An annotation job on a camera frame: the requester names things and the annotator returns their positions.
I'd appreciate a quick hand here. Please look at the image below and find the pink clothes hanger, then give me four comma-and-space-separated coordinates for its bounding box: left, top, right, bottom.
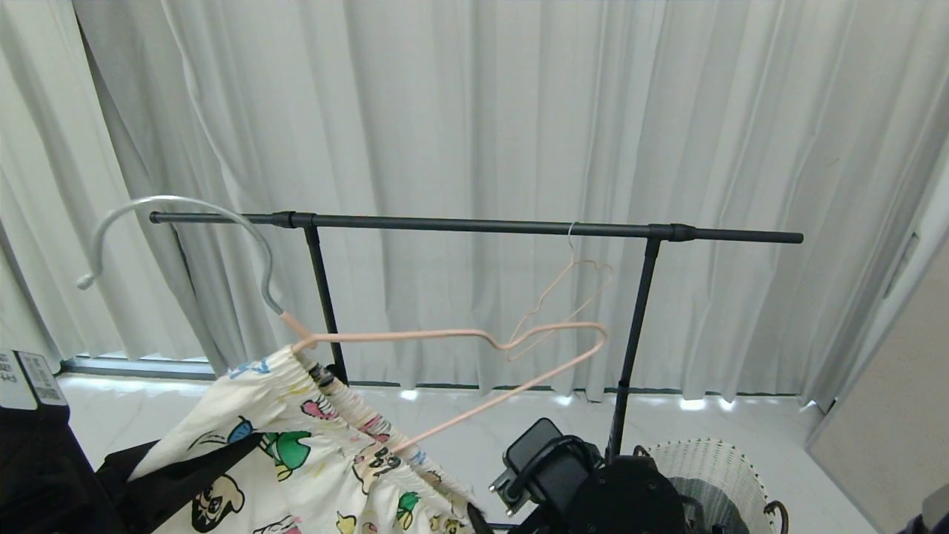
506, 221, 615, 363
76, 195, 610, 455

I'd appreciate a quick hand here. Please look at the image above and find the cream printed garment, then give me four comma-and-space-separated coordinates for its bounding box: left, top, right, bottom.
126, 345, 483, 534

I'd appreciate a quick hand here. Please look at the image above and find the black clothes rack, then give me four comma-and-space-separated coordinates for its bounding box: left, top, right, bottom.
148, 211, 805, 461

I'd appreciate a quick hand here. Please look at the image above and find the white laundry basket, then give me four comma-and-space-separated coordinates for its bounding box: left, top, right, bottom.
634, 438, 788, 534

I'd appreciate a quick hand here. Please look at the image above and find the white curtain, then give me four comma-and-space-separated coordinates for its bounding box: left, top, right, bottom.
0, 0, 212, 372
73, 0, 949, 407

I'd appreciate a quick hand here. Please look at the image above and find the window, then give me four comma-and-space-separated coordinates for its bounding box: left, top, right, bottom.
59, 352, 805, 398

